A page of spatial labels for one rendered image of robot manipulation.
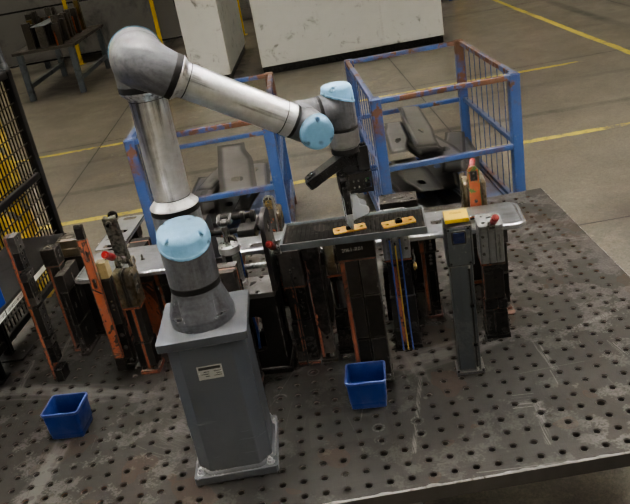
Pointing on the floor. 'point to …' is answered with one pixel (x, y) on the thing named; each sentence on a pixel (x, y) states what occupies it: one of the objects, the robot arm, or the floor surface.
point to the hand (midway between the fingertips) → (348, 223)
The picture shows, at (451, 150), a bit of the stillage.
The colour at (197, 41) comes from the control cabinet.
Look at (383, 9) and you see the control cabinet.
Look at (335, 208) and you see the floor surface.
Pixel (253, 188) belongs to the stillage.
